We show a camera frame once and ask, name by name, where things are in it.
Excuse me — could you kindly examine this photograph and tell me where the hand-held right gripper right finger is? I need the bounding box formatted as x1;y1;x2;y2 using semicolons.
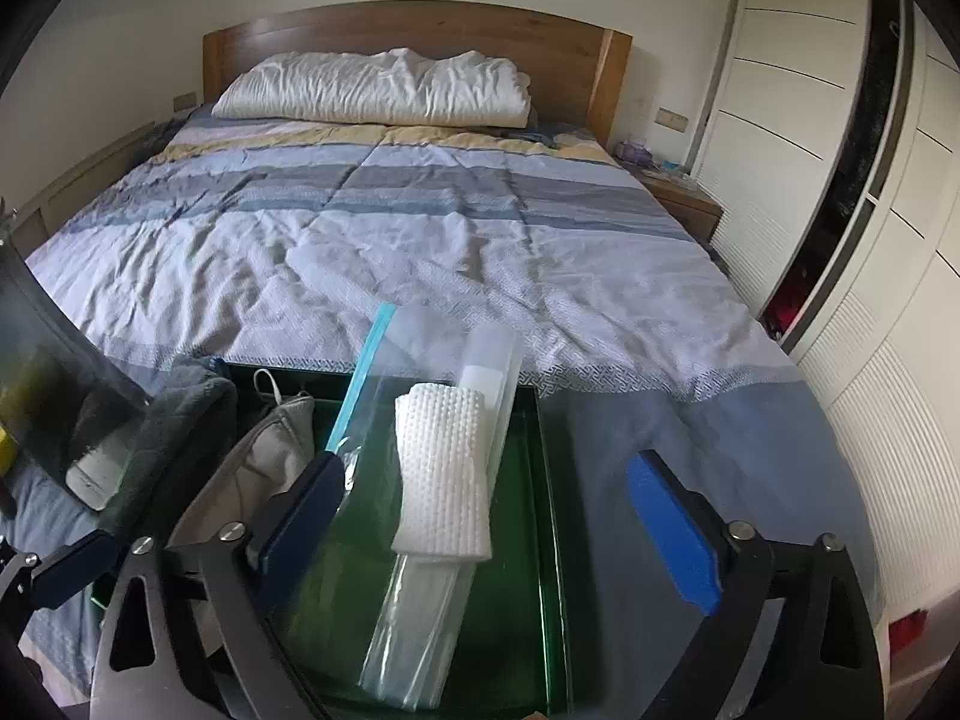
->
625;450;886;720

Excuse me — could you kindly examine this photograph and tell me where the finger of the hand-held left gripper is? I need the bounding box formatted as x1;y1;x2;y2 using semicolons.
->
0;529;121;616

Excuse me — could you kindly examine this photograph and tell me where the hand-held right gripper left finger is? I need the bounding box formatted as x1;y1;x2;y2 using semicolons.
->
88;450;346;720

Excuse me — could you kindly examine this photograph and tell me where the grey face mask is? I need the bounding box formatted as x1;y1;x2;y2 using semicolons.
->
169;367;320;548

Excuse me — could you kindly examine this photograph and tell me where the clear zip bag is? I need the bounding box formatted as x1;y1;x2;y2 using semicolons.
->
324;304;526;712

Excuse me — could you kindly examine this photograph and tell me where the white waffle cloth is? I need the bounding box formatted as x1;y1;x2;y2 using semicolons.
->
390;382;496;562

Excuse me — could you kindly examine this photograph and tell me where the dark grey cloth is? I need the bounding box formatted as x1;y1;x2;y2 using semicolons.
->
97;360;239;541

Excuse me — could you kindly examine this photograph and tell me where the green tray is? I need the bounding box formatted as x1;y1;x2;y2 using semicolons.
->
90;360;575;720

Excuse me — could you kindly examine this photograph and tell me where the smoky glass pitcher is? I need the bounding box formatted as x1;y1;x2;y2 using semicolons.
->
0;199;155;515

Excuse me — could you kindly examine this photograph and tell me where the bed with striped duvet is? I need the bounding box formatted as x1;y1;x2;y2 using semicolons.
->
0;101;878;698

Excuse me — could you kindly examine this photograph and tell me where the wooden nightstand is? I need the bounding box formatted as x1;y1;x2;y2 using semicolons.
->
630;165;725;245

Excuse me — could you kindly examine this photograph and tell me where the white pillow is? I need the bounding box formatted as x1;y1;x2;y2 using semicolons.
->
211;49;532;128

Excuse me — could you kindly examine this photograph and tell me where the white wardrobe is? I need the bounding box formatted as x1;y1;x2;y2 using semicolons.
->
686;0;960;631

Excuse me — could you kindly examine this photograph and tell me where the wooden headboard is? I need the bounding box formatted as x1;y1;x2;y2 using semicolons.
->
202;0;633;147

